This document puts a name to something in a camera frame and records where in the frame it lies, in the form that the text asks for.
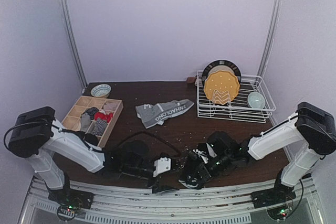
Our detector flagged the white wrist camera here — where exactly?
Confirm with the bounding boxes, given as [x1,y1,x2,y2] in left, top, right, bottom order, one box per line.
[153,157,171,177]
[193,149,209,164]

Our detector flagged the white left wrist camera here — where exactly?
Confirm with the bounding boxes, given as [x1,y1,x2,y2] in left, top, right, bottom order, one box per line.
[153,157,171,177]

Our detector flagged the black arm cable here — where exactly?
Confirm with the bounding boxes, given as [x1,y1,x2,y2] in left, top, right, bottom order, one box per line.
[259,113,329,209]
[3,120,182,156]

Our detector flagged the red rolled underwear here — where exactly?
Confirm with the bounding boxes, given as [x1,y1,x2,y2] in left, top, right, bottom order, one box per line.
[94,111,113,123]

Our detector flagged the aluminium rail front frame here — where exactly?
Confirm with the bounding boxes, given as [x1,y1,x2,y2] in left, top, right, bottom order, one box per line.
[18,178,327,223]

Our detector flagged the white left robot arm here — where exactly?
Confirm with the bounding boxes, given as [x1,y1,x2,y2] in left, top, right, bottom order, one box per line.
[3,106,177,195]

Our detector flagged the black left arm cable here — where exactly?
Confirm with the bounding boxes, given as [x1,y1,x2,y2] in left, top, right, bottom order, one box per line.
[3,120,182,156]

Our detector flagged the dark striped rolled underwear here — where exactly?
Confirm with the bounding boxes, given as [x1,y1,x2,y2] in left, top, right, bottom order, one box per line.
[83,107,99,120]

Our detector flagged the white wire dish rack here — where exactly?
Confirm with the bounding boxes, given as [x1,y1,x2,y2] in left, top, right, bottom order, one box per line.
[196,70,276,123]

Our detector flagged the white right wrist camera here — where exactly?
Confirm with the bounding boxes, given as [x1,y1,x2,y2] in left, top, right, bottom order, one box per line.
[193,149,209,164]

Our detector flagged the pale green glass bowl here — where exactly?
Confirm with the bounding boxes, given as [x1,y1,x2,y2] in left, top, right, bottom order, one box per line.
[247,92,266,109]

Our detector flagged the brown cloth item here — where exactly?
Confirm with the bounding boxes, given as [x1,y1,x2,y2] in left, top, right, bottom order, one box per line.
[186,77,197,84]

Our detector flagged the black rimmed plate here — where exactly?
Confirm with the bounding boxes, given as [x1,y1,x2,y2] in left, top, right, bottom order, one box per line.
[201,60,242,85]

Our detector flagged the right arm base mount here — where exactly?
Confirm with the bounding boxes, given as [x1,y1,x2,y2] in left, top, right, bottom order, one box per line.
[251,177,296,221]

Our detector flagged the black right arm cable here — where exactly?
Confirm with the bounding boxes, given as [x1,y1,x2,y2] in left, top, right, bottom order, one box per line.
[259,113,329,209]

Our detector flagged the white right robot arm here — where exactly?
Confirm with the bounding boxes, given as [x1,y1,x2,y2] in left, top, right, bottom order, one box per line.
[179,102,335,190]

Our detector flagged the yellow scalloped plate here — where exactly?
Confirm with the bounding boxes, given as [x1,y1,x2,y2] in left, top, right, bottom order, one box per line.
[203,70,240,105]

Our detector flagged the grey striped rolled underwear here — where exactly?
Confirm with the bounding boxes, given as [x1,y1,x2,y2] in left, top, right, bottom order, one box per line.
[91,118,108,136]

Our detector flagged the pink beige rolled underwear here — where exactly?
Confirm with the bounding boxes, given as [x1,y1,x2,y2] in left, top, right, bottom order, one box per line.
[103,102,119,111]

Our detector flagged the aluminium corner post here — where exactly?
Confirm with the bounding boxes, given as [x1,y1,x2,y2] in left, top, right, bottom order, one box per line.
[257,0,282,77]
[59,0,88,90]

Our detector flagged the left aluminium corner post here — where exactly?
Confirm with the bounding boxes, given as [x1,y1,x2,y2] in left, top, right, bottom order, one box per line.
[59,0,88,90]

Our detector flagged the grey underwear white waistband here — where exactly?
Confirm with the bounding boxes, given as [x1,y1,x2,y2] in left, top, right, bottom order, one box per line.
[80,113,91,132]

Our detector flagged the black underwear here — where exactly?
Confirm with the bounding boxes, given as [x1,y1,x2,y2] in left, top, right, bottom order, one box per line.
[178,151,205,189]
[84,133,99,146]

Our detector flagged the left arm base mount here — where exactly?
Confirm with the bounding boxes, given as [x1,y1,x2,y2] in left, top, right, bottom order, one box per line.
[47,174,94,222]

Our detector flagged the wooden compartment organizer box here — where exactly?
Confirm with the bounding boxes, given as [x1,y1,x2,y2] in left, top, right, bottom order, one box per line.
[62,96,123,147]

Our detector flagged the right aluminium corner post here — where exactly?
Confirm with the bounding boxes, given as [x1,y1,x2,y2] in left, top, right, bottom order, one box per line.
[257,0,282,77]

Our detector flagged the blue yellow patterned bowl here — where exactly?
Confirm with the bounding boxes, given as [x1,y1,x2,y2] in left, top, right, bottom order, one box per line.
[90,84,111,98]

